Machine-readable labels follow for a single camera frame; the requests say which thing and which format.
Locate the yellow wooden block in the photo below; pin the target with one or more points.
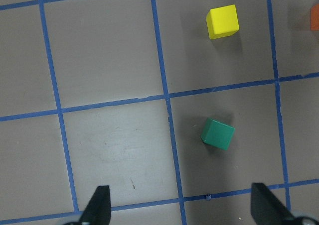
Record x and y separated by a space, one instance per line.
222 22

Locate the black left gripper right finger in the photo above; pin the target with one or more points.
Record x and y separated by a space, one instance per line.
267 209

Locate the green wooden block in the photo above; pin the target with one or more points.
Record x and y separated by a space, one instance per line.
217 134

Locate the orange wooden block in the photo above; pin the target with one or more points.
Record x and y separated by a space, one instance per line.
314 21

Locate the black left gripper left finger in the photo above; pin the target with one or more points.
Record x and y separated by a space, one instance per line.
98 210

